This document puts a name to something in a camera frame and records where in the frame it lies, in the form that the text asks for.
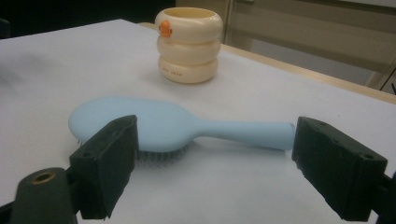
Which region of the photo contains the wooden table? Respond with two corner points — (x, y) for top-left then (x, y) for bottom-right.
(136, 21), (396, 105)

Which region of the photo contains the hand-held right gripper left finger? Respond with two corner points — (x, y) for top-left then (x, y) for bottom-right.
(68, 114), (140, 220)

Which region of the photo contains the light blue cylinder tube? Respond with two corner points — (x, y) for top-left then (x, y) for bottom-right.
(68, 96), (296, 166)

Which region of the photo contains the beige wooden desk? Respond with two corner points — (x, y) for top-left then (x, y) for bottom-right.
(176, 0), (396, 94)

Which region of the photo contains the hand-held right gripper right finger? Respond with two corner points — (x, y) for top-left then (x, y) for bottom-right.
(291, 116), (389, 222)

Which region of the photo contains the cream ringed cup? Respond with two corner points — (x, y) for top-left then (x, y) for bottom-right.
(154, 7), (224, 84)

